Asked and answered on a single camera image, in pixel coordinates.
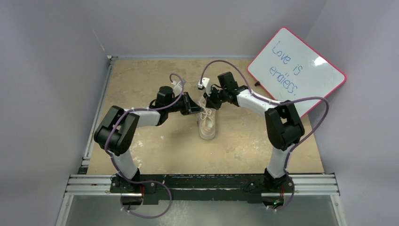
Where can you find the white shoelace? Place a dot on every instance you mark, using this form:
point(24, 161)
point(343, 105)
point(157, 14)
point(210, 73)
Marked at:
point(207, 117)

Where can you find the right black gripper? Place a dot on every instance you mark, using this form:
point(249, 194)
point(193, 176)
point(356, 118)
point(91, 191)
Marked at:
point(211, 100)

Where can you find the aluminium frame rail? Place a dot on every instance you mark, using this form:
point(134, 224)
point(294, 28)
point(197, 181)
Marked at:
point(94, 185)

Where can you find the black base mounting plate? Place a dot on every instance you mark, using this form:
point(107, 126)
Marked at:
point(251, 188)

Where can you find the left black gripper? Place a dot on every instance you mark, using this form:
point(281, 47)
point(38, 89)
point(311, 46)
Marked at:
point(189, 107)

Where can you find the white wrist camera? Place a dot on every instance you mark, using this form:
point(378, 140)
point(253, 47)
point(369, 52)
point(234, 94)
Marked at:
point(205, 84)
point(178, 86)

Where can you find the beige sneaker shoe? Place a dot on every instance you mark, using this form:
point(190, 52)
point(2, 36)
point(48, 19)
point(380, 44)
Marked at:
point(205, 133)

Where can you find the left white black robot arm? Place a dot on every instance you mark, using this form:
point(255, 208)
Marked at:
point(116, 131)

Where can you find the pink framed whiteboard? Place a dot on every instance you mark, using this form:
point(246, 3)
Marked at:
point(289, 69)

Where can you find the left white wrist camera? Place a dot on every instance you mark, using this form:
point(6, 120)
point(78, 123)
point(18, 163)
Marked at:
point(178, 86)

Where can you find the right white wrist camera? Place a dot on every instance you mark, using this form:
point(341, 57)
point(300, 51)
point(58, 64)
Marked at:
point(205, 84)

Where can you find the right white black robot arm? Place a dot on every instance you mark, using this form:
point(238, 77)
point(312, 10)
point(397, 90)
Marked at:
point(283, 124)

